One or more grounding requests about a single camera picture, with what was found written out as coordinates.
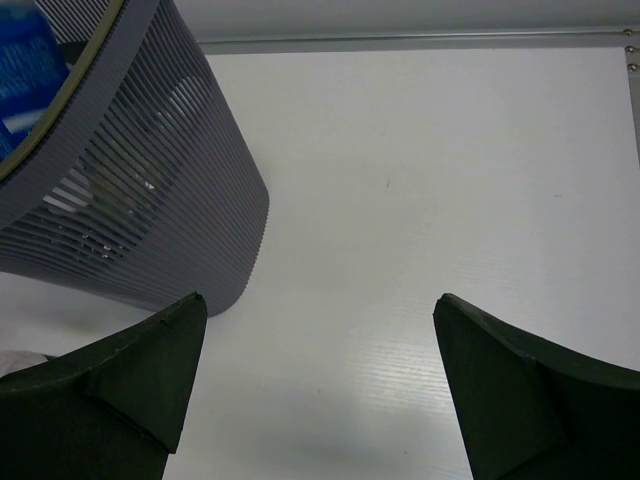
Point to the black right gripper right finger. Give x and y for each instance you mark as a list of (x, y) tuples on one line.
[(528, 408)]

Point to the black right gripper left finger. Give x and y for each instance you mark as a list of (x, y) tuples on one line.
[(113, 409)]

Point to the blue label bottle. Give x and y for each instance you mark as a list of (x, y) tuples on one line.
[(33, 70)]

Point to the grey mesh waste bin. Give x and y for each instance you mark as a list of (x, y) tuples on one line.
[(137, 184)]

